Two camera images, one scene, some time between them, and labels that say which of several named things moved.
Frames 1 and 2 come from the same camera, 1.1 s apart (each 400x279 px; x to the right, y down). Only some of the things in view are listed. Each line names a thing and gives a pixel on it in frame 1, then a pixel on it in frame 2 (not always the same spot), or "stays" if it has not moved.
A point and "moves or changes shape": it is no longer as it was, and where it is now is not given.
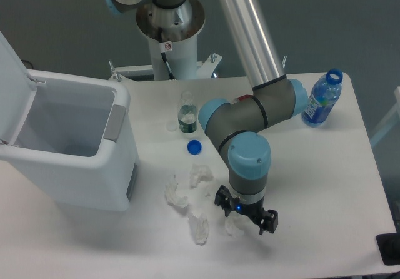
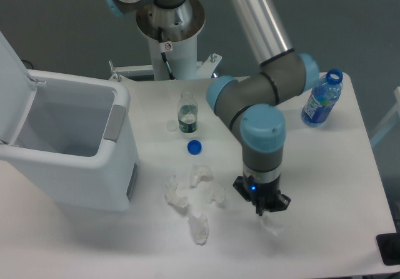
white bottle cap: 172,126 stays
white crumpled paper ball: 200,173 stays
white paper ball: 232,228 moves or changes shape
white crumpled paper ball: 210,189 stays
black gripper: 255,211 to 265,197
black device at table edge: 389,246 stays
